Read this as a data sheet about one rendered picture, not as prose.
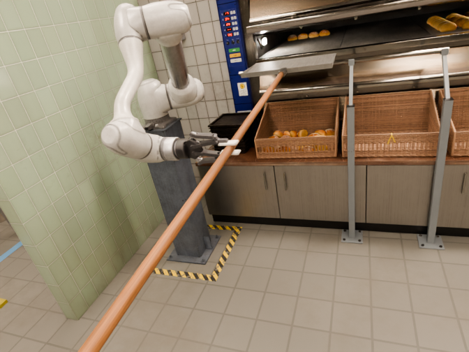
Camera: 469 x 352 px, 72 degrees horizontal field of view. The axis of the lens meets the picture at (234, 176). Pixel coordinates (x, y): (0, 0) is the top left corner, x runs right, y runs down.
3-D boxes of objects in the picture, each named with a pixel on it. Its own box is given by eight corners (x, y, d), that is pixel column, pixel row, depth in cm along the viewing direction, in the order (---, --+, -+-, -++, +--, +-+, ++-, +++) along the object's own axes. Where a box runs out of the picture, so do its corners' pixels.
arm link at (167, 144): (174, 154, 130) (188, 154, 128) (164, 165, 123) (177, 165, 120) (168, 133, 125) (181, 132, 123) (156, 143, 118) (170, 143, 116)
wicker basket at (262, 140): (270, 134, 273) (266, 102, 261) (340, 130, 254) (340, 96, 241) (255, 159, 234) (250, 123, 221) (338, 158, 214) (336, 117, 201)
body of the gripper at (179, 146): (180, 134, 123) (202, 133, 119) (186, 154, 127) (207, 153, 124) (171, 142, 117) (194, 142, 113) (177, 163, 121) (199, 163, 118)
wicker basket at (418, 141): (345, 130, 252) (344, 95, 240) (428, 127, 231) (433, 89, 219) (340, 158, 213) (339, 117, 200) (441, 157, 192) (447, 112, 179)
